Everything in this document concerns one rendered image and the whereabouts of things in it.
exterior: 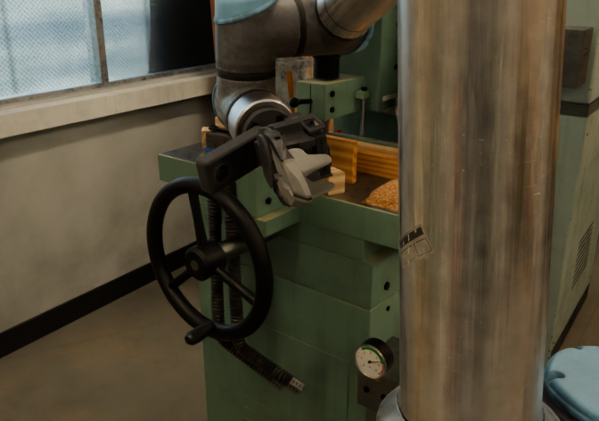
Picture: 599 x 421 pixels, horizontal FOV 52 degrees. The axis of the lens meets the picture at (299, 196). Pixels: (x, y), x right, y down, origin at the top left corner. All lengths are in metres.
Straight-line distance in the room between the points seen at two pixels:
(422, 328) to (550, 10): 0.23
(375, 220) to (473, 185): 0.61
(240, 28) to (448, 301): 0.57
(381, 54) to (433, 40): 0.84
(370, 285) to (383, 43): 0.48
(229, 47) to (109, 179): 1.66
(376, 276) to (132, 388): 1.25
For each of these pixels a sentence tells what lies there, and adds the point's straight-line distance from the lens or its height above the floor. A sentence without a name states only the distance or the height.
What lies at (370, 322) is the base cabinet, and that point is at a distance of 1.10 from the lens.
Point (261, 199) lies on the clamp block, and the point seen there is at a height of 0.90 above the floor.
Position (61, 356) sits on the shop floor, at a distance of 2.38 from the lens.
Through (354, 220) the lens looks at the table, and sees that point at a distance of 1.04.
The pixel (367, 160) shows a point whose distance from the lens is 1.18.
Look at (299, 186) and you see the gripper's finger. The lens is 0.68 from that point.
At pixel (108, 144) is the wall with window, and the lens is 2.48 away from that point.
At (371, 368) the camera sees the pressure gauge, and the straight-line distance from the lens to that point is 1.06.
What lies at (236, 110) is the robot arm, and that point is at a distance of 0.87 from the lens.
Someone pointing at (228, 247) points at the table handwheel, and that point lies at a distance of 1.06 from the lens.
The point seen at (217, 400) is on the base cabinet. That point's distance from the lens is 1.50.
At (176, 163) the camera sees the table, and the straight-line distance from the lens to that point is 1.31.
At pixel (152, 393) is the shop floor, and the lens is 2.12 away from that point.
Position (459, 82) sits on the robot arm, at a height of 1.20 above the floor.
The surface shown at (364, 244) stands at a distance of 1.05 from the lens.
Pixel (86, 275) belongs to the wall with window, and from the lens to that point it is 2.55.
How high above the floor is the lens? 1.26
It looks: 20 degrees down
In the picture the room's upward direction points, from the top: straight up
